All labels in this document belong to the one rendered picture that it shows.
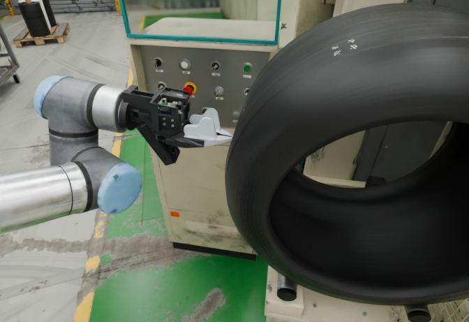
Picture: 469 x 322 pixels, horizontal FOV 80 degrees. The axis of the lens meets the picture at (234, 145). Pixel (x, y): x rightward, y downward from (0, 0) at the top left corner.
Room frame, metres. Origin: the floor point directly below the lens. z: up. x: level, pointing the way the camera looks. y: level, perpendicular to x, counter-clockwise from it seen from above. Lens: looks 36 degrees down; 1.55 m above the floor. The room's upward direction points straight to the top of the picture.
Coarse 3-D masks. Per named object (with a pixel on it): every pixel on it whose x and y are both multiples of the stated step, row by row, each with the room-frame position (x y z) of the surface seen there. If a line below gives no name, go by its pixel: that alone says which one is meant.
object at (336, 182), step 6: (318, 180) 0.65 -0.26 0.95; (324, 180) 0.65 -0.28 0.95; (330, 180) 0.65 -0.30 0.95; (336, 180) 0.65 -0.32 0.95; (342, 180) 0.65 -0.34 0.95; (348, 180) 0.65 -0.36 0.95; (342, 186) 0.63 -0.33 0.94; (348, 186) 0.63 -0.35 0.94; (354, 186) 0.63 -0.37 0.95; (360, 186) 0.62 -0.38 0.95
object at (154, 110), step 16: (128, 96) 0.47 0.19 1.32; (144, 96) 0.47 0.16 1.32; (160, 96) 0.48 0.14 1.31; (176, 96) 0.48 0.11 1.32; (128, 112) 0.47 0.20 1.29; (144, 112) 0.47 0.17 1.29; (160, 112) 0.45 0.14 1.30; (176, 112) 0.44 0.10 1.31; (128, 128) 0.46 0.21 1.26; (160, 128) 0.45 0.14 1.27; (176, 128) 0.45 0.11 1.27
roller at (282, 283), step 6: (282, 276) 0.36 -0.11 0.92; (282, 282) 0.34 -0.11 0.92; (288, 282) 0.34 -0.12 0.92; (294, 282) 0.34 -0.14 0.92; (282, 288) 0.33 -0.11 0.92; (288, 288) 0.33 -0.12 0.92; (294, 288) 0.33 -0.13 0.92; (282, 294) 0.32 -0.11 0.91; (288, 294) 0.32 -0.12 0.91; (294, 294) 0.32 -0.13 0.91; (288, 300) 0.32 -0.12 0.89
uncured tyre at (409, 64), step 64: (320, 64) 0.36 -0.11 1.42; (384, 64) 0.33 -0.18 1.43; (448, 64) 0.31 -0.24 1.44; (256, 128) 0.36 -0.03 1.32; (320, 128) 0.31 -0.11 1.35; (256, 192) 0.33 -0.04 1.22; (320, 192) 0.57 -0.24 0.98; (384, 192) 0.54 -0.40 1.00; (448, 192) 0.49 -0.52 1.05; (320, 256) 0.41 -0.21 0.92; (384, 256) 0.40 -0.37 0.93; (448, 256) 0.36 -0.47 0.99
